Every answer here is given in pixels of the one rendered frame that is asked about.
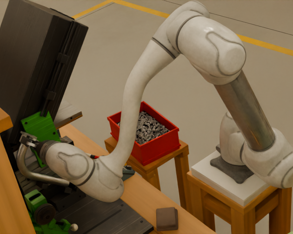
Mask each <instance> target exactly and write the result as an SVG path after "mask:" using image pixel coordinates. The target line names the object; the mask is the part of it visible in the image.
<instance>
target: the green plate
mask: <svg viewBox="0 0 293 234"><path fill-rule="evenodd" d="M45 111H46V109H45V110H44V113H43V116H42V117H41V116H40V114H41V111H40V112H36V113H34V114H32V115H30V116H28V117H26V118H24V119H22V120H21V124H22V126H23V128H24V131H25V132H26V133H28V134H31V135H34V136H36V137H37V140H38V141H39V142H43V141H45V140H54V141H58V142H61V140H60V138H59V135H58V133H57V130H56V128H55V126H54V123H53V120H52V118H51V115H50V113H49V111H48V112H47V116H46V117H44V114H45ZM30 149H31V151H32V152H33V153H34V154H35V156H36V159H37V161H38V163H39V166H40V168H43V167H45V166H46V165H45V164H44V163H43V162H42V161H41V159H39V157H38V155H37V152H36V151H35V150H33V148H32V147H30Z"/></svg>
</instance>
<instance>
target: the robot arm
mask: <svg viewBox="0 0 293 234"><path fill-rule="evenodd" d="M180 54H183V55H184V56H185V57H186V58H187V59H188V60H189V62H190V63H191V64H192V65H193V67H194V68H195V69H196V70H197V71H198V72H199V73H200V74H201V76H202V77H203V78H204V79H205V80H206V81H207V82H209V83H211V84H213V85H214V87H215V88H216V90H217V92H218V94H219V95H220V97H221V99H222V101H223V102H224V104H225V106H226V107H227V109H228V112H226V113H225V115H224V116H223V119H222V121H221V124H220V143H219V144H218V145H217V146H216V150H217V151H218V152H219V153H220V156H219V157H217V158H214V159H212V160H211V161H210V165H211V166H213V167H216V168H218V169H219V170H221V171H222V172H224V173H225V174H227V175H228V176H229V177H231V178H233V179H234V180H235V182H236V183H238V184H242V183H243V182H244V181H245V180H246V179H247V178H249V177H250V176H252V175H254V174H255V175H256V176H258V177H259V178H260V179H261V180H263V181H264V182H266V183H267V184H269V185H271V186H273V187H276V188H281V189H286V188H290V187H293V147H292V146H291V144H290V143H289V142H288V141H287V139H286V138H285V137H284V135H283V134H282V133H281V132H280V131H279V130H278V129H276V128H273V127H271V126H270V124H269V122H268V120H267V118H266V116H265V114H264V112H263V110H262V108H261V106H260V104H259V102H258V100H257V98H256V96H255V94H254V92H253V90H252V88H251V86H250V84H249V82H248V80H247V78H246V76H245V74H244V72H243V70H242V67H243V66H244V64H245V61H246V49H245V47H244V45H243V43H242V41H241V40H240V38H239V37H238V36H237V35H236V34H235V33H234V32H233V31H231V30H230V29H228V28H227V27H225V26H224V25H222V24H220V23H219V22H217V21H215V20H212V19H210V15H209V12H208V9H207V8H206V7H205V6H204V5H203V4H202V3H200V2H198V1H195V0H194V1H189V2H187V3H185V4H183V5H181V6H180V7H179V8H177V9H176V10H175V11H174V12H173V13H172V14H170V16H169V17H168V18H167V19H166V20H165V21H164V22H163V23H162V24H161V26H160V27H159V28H158V30H157V31H156V33H155V34H154V35H153V37H152V38H151V39H150V41H149V43H148V44H147V46H146V48H145V50H144V51H143V53H142V55H141V56H140V58H139V60H138V61H137V63H136V64H135V66H134V67H133V69H132V71H131V73H130V75H129V77H128V79H127V82H126V85H125V88H124V93H123V100H122V110H121V119H120V132H119V139H118V143H117V145H116V147H115V149H114V150H113V151H112V153H110V154H109V155H107V156H100V157H99V158H97V159H94V160H93V159H91V158H90V157H89V156H88V155H86V153H85V152H84V151H82V150H81V149H79V148H77V147H75V146H73V145H71V144H68V143H61V142H58V141H54V140H45V141H43V142H39V141H38V140H36V139H34V138H32V139H30V136H25V135H23V134H22V135H21V137H20V140H19V142H20V143H22V144H24V145H25V146H26V147H32V148H33V150H35V151H36V152H37V155H38V157H39V159H41V161H42V162H43V163H44V164H45V165H47V166H48V167H50V169H51V170H52V171H53V172H55V173H56V174H57V175H58V176H60V177H61V178H63V179H65V180H67V181H69V182H71V183H72V184H74V185H75V186H77V187H78V188H79V189H80V190H81V191H83V192H84V193H86V194H87V195H89V196H91V197H92V198H94V199H97V200H99V201H102V202H114V201H116V200H118V199H119V198H120V197H121V196H122V194H123V192H124V183H123V181H122V179H121V178H122V176H123V174H122V170H123V167H124V165H125V163H126V162H127V160H128V158H129V157H130V154H131V152H132V150H133V145H134V141H135V136H136V130H137V124H138V118H139V112H140V104H141V99H142V95H143V92H144V89H145V87H146V85H147V84H148V82H149V81H150V80H151V79H152V78H153V77H154V76H155V75H156V74H157V73H159V72H160V71H161V70H162V69H164V68H165V67H166V66H167V65H169V64H170V63H171V62H173V61H174V60H175V59H176V58H177V57H178V56H179V55H180Z"/></svg>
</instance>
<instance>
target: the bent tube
mask: <svg viewBox="0 0 293 234"><path fill-rule="evenodd" d="M20 133H21V134H23V135H25V136H30V139H32V138H34V139H37V137H36V136H34V135H31V134H28V133H25V132H23V131H21V132H20ZM27 148H28V147H26V146H25V145H24V144H22V143H21V144H20V147H19V149H18V152H17V156H16V163H17V167H18V169H19V171H20V172H21V174H22V175H23V176H25V177H26V178H28V179H31V180H35V181H40V182H46V183H50V184H55V185H60V186H64V187H68V185H69V181H67V180H65V179H63V178H59V177H55V176H50V175H45V174H40V173H36V172H32V171H30V170H29V169H28V168H27V167H26V165H25V154H26V151H27Z"/></svg>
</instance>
